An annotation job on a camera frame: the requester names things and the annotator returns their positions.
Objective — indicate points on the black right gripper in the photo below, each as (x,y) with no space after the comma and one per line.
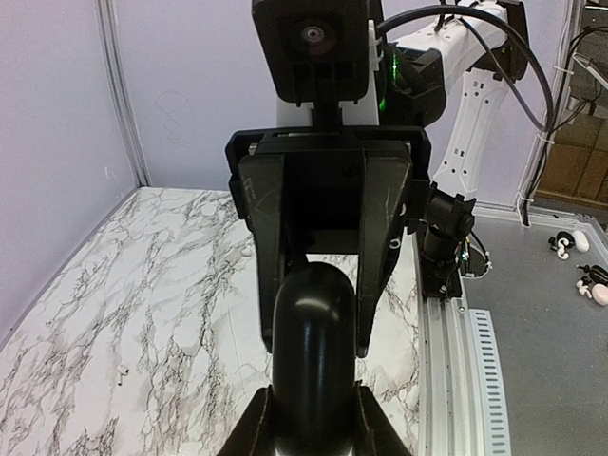
(351,191)

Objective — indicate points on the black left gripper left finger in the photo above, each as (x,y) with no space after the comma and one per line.
(257,430)

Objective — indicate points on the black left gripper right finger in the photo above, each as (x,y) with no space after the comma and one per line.
(374,435)

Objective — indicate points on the black earbud charging case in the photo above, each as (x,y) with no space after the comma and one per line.
(314,348)

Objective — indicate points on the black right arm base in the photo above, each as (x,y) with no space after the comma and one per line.
(441,230)

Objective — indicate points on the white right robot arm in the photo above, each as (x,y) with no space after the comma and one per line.
(381,125)

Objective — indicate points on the small white earbud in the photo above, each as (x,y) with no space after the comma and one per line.
(123,371)

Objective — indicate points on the aluminium front rail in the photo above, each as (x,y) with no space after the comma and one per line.
(462,398)

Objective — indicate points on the left aluminium wall post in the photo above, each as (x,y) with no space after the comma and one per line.
(119,93)

